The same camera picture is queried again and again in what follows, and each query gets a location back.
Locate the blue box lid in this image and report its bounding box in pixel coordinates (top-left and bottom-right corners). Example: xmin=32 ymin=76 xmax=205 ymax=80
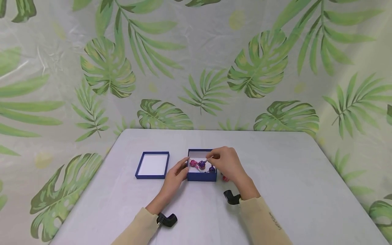
xmin=135 ymin=151 xmax=170 ymax=180

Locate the person's left hand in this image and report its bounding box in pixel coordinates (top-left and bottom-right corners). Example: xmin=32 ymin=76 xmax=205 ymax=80
xmin=159 ymin=157 xmax=190 ymax=205

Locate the blue square gift box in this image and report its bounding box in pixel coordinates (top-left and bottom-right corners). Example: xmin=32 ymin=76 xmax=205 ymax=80
xmin=187 ymin=149 xmax=217 ymax=182

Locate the person's right hand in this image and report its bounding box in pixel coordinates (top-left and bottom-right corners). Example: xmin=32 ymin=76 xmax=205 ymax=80
xmin=205 ymin=146 xmax=255 ymax=195

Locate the person's left forearm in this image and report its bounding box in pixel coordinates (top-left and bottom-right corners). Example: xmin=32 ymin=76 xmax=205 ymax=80
xmin=111 ymin=197 xmax=171 ymax=245

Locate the person's right forearm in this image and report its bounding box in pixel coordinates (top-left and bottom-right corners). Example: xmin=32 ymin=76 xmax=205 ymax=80
xmin=238 ymin=184 xmax=293 ymax=245

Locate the black wrist band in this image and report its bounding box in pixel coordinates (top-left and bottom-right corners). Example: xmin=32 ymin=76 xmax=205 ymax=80
xmin=156 ymin=212 xmax=178 ymax=228
xmin=223 ymin=190 xmax=242 ymax=205

